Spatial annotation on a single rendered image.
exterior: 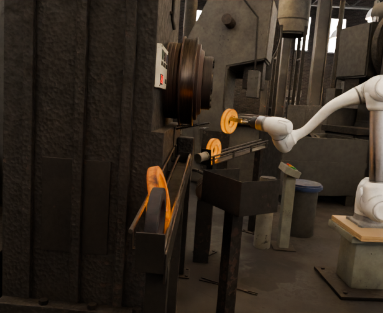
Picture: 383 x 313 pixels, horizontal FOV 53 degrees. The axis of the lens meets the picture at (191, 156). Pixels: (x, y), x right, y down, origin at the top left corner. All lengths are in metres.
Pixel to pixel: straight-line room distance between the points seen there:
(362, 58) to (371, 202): 3.52
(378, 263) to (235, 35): 3.18
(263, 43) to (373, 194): 2.93
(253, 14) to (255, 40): 0.33
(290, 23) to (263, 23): 6.09
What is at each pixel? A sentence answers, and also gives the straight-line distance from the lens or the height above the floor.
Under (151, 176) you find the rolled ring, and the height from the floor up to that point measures 0.76.
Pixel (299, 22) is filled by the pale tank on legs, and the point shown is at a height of 3.28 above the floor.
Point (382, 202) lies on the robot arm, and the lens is 2.18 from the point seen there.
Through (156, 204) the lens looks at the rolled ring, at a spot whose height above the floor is 0.74.
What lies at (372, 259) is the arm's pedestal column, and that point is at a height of 0.20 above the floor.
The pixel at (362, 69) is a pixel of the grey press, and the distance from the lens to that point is 5.48.
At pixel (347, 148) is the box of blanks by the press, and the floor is 0.64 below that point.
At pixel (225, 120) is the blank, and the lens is 2.43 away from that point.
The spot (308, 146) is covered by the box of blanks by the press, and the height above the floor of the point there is 0.64.
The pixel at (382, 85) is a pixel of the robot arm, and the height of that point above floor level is 1.16.
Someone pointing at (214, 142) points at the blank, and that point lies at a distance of 2.54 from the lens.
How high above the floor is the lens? 1.00
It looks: 8 degrees down
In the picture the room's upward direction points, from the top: 4 degrees clockwise
